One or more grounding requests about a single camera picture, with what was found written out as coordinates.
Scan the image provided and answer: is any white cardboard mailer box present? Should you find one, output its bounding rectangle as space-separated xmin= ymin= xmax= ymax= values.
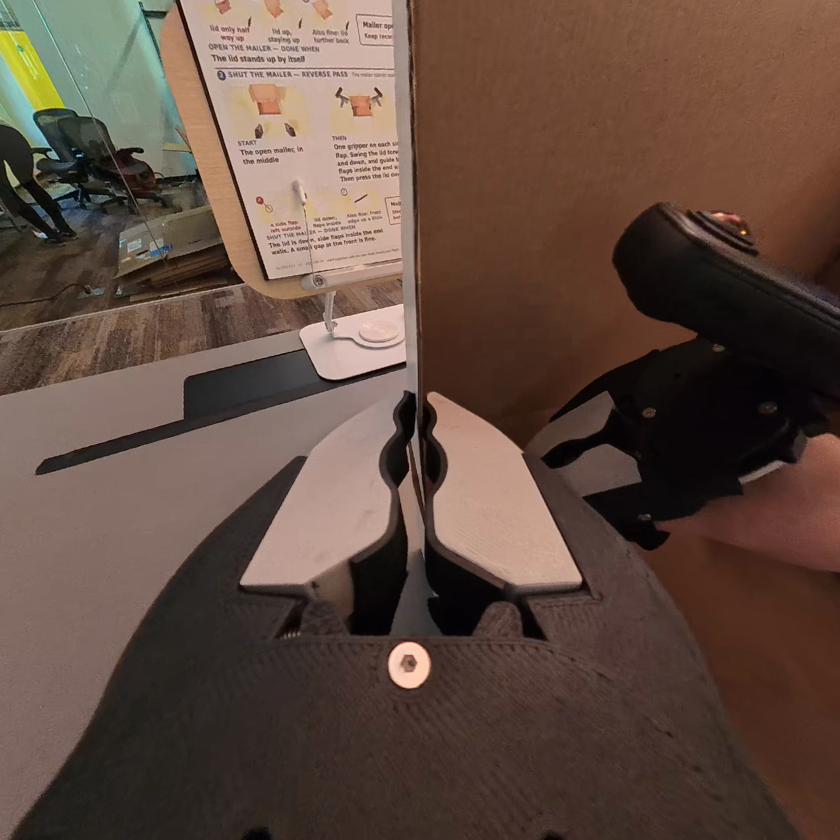
xmin=394 ymin=0 xmax=840 ymax=840

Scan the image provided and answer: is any office chair with red seat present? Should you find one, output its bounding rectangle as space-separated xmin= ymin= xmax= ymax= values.
xmin=75 ymin=118 xmax=166 ymax=209

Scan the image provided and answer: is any grey mesh office chair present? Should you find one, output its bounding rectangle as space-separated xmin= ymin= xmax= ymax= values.
xmin=33 ymin=108 xmax=101 ymax=206

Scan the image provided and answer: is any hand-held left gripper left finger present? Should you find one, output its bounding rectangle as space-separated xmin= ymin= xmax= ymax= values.
xmin=239 ymin=392 xmax=419 ymax=602

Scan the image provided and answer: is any yellow panel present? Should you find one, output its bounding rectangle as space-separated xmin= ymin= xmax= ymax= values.
xmin=0 ymin=29 xmax=61 ymax=114

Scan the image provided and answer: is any black floor cable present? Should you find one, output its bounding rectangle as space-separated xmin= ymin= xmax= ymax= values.
xmin=0 ymin=282 xmax=107 ymax=311

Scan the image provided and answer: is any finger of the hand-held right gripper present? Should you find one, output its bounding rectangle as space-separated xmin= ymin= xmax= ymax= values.
xmin=543 ymin=420 xmax=643 ymax=498
xmin=525 ymin=392 xmax=618 ymax=468

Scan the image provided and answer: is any flattened cardboard pile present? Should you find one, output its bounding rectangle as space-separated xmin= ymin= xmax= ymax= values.
xmin=115 ymin=206 xmax=242 ymax=304

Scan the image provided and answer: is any person's right hand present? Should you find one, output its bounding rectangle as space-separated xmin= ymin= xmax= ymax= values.
xmin=656 ymin=432 xmax=840 ymax=573

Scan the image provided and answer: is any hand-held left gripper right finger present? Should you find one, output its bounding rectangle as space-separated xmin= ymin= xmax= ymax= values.
xmin=423 ymin=392 xmax=584 ymax=595

